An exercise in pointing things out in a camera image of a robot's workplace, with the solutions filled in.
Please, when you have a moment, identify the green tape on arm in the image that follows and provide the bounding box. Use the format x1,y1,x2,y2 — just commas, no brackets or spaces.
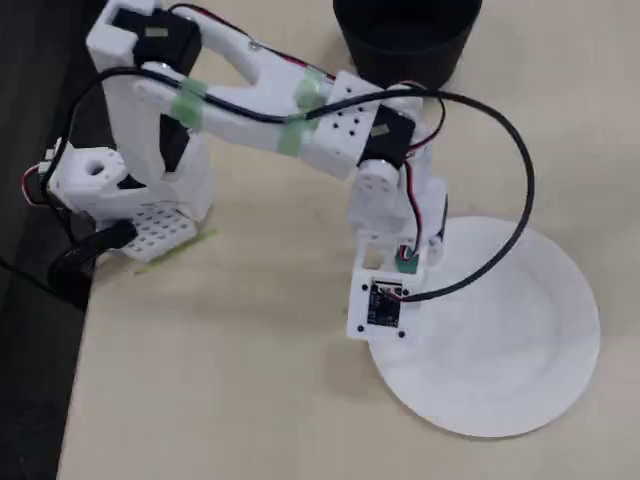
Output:
172,77,207,132
273,117,320,157
293,69,327,112

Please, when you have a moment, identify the thin red arm wire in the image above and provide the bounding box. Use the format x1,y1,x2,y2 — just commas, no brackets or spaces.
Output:
167,4,337,82

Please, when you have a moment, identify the thick black camera cable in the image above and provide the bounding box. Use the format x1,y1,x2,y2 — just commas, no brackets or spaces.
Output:
42,64,536,304

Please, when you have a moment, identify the red white black wrist wire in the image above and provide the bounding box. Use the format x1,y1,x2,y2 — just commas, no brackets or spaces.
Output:
397,79,447,261

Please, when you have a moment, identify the white camera mount with board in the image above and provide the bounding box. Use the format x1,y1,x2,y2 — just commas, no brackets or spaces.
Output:
346,268,424,342

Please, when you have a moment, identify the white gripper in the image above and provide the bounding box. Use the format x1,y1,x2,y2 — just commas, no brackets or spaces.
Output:
348,143,449,274

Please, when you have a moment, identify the white round plate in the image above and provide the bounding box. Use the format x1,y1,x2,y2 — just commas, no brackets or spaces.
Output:
369,215,601,439

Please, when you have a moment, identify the black base cable with plug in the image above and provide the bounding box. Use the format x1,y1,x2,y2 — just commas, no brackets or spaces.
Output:
0,219,139,297

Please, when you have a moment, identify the black bin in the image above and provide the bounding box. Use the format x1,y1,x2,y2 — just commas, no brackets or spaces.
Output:
332,0,484,89

